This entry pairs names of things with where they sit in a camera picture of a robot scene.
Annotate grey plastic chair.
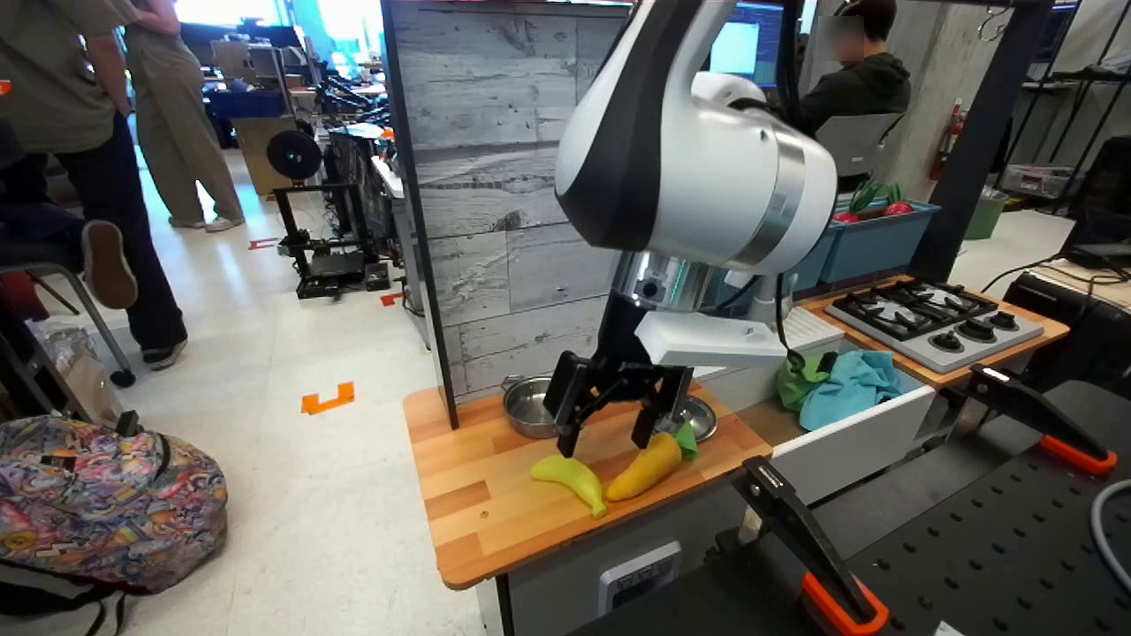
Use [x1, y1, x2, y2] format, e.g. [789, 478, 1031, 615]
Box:
[808, 109, 915, 199]

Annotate black frame post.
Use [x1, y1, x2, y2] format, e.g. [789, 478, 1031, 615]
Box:
[379, 0, 464, 432]

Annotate grey cable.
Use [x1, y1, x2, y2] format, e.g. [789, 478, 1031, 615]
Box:
[1087, 474, 1131, 562]

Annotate person olive shirt dark trousers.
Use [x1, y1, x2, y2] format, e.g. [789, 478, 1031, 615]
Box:
[0, 0, 192, 375]

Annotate grey toy stove top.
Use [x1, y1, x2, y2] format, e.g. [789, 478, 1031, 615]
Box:
[824, 276, 1051, 375]

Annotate teal cloth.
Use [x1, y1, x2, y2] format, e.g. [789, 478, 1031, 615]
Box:
[795, 346, 908, 435]

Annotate black office chair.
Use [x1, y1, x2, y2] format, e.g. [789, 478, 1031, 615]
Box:
[1065, 134, 1131, 270]

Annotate yellow toy banana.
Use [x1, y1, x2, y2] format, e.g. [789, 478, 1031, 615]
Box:
[528, 451, 610, 521]

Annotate grey drawer front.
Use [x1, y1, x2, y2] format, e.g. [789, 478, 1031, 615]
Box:
[504, 482, 756, 636]

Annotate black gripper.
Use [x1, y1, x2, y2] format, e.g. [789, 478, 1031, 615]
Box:
[541, 346, 697, 461]

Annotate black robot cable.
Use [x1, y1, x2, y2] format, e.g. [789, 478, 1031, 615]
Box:
[771, 271, 795, 357]

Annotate toy radish green leaves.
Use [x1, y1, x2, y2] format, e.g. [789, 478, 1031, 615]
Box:
[837, 172, 919, 227]

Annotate green cloth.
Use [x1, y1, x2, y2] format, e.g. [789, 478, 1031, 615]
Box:
[771, 346, 846, 418]

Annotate seated person dark shirt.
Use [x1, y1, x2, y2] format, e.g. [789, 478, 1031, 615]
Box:
[789, 0, 915, 137]

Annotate black clamp orange handle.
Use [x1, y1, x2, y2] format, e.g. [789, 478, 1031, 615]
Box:
[963, 364, 1124, 482]
[731, 456, 895, 636]

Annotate person leg with sneaker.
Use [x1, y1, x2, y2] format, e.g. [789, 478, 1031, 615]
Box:
[0, 199, 140, 311]

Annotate black machine frame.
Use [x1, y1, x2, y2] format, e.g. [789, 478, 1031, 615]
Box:
[262, 120, 393, 302]

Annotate small steel pot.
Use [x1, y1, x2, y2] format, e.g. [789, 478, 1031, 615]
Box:
[497, 375, 568, 441]

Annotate wooden countertop board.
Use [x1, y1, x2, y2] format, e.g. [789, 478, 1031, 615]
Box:
[399, 382, 775, 595]

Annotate colourful patterned backpack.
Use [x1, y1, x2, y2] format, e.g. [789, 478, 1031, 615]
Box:
[0, 414, 230, 598]

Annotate grey stool frame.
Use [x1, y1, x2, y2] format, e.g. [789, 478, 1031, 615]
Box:
[0, 264, 139, 422]

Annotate white toy sink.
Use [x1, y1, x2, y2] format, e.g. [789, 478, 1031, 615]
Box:
[641, 308, 947, 508]

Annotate orange carrot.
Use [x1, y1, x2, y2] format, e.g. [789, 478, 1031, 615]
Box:
[601, 425, 702, 507]

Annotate standing person khaki clothes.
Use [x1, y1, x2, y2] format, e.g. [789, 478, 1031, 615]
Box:
[118, 0, 247, 237]

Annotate black perforated mounting board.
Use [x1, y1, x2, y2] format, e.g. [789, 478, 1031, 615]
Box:
[577, 375, 1131, 636]

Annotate computer monitor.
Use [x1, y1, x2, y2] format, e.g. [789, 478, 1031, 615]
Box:
[705, 0, 793, 94]

